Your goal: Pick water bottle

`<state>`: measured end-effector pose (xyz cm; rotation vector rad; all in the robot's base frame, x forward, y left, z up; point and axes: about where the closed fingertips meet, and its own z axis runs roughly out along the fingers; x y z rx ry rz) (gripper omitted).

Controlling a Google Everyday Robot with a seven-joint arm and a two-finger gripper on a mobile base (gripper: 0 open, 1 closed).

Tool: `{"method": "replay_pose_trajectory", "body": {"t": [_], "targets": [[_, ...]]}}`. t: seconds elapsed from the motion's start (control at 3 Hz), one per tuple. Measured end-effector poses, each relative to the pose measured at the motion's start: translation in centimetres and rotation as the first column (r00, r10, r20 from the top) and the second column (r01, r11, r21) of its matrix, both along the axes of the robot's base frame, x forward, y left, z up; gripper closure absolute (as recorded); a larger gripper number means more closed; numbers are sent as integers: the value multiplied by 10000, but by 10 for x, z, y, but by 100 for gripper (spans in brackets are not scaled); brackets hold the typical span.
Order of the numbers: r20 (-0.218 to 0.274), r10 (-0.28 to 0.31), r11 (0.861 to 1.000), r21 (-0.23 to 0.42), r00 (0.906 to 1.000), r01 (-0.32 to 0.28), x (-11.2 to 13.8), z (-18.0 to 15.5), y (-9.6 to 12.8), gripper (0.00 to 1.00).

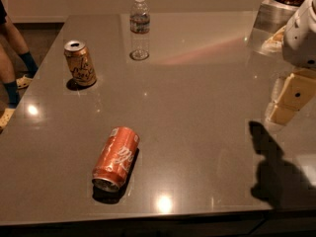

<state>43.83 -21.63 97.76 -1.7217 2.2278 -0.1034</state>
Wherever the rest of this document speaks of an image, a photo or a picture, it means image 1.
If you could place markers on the yellow clog far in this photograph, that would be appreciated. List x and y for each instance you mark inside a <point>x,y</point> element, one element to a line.
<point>24,82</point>

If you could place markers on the person's right leg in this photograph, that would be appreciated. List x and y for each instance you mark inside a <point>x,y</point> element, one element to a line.
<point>16,41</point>

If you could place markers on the person's leg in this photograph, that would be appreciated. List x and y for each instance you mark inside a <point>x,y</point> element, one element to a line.
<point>16,41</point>
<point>7,76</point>

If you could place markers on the clear plastic water bottle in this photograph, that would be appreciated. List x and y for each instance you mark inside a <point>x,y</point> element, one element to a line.
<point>139,24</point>

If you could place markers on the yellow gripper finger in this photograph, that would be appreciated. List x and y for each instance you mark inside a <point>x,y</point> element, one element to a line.
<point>277,91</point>
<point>299,89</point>

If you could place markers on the gold LaCroix can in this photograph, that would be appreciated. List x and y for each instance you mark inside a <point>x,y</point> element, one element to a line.
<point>80,63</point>

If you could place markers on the yellow clog near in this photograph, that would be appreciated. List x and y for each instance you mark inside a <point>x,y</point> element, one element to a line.
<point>5,118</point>

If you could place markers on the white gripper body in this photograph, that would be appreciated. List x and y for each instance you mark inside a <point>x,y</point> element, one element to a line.
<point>300,39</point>

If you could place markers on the person's left leg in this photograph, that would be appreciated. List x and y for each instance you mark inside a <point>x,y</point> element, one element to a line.
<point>7,76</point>

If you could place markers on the yellow clog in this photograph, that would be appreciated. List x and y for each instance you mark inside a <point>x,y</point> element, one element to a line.
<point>24,82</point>
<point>5,118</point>

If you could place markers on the orange soda can lying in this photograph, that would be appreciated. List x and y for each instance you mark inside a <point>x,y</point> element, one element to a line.
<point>112,168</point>

